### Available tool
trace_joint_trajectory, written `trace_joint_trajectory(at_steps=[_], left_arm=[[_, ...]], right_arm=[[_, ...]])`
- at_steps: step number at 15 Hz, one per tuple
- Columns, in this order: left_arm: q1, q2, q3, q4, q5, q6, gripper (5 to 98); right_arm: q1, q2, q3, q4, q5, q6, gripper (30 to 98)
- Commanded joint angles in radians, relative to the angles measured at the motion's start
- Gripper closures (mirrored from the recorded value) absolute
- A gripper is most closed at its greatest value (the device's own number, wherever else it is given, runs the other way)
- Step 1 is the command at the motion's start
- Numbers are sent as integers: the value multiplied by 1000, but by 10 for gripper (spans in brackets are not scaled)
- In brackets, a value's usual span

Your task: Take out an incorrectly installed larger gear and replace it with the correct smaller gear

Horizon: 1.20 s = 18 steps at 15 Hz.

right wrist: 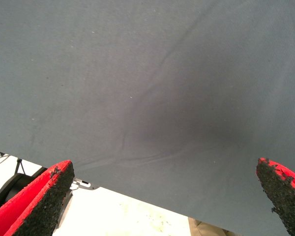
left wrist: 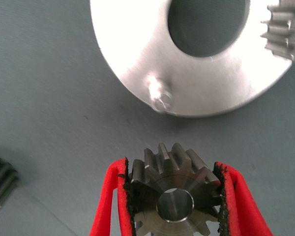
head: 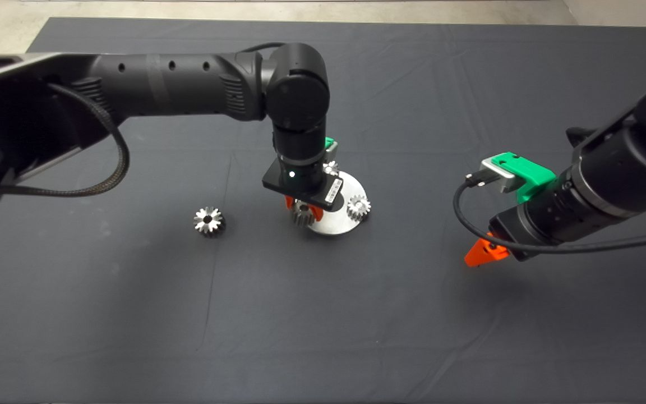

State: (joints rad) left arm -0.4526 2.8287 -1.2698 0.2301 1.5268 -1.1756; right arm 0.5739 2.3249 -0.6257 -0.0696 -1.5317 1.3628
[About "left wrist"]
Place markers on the dark grey table cloth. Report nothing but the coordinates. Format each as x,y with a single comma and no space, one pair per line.
51,98

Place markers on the larger steel gear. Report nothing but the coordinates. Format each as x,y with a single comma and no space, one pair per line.
2,182

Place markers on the small bright steel gear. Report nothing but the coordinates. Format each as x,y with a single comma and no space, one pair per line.
282,32

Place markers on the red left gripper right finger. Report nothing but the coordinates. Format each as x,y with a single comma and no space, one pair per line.
238,209

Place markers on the small dark steel gear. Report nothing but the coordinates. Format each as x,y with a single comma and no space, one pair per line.
174,177

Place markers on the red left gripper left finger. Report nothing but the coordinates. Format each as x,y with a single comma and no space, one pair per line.
118,196

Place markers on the round metal plate with hole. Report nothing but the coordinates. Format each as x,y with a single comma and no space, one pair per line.
211,83

